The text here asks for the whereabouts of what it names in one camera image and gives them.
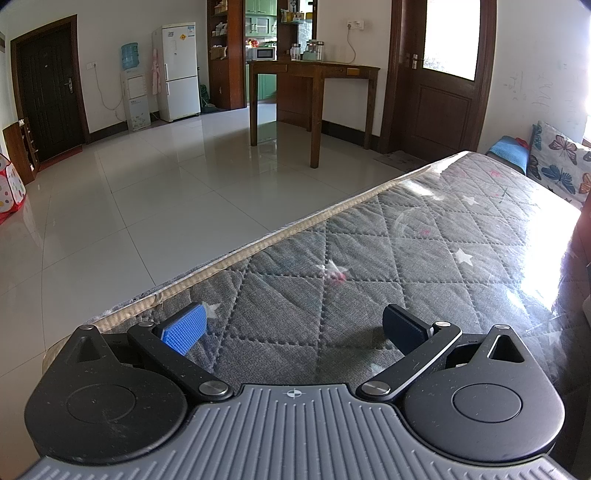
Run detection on green kitchen cabinets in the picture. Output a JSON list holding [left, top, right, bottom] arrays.
[[245, 0, 278, 102]]

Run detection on wooden shelf cabinet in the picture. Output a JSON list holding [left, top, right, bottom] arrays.
[[206, 0, 246, 112]]

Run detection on wooden table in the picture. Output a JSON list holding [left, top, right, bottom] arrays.
[[247, 59, 380, 169]]

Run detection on wooden door with glass pane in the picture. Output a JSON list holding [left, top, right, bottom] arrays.
[[379, 0, 498, 167]]

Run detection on blue folded cloth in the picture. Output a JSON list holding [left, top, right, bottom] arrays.
[[484, 135, 529, 178]]

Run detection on dark entrance door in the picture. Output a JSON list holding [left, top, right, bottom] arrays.
[[10, 14, 90, 162]]

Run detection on white refrigerator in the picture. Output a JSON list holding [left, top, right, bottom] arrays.
[[151, 25, 202, 123]]

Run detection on colourful toy box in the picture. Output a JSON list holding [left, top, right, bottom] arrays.
[[0, 154, 27, 226]]

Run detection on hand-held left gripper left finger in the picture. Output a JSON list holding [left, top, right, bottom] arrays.
[[58, 302, 234, 402]]

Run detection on grey doormat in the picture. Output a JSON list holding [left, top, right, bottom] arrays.
[[373, 150, 430, 174]]

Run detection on wooden shoe rack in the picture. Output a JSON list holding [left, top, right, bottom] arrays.
[[2, 117, 40, 185]]

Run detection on butterfly print cushion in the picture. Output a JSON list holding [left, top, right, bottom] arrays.
[[526, 121, 591, 204]]

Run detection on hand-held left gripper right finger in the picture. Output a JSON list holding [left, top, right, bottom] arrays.
[[355, 304, 537, 402]]

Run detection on white water dispenser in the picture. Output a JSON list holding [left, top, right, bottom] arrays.
[[120, 69, 151, 132]]

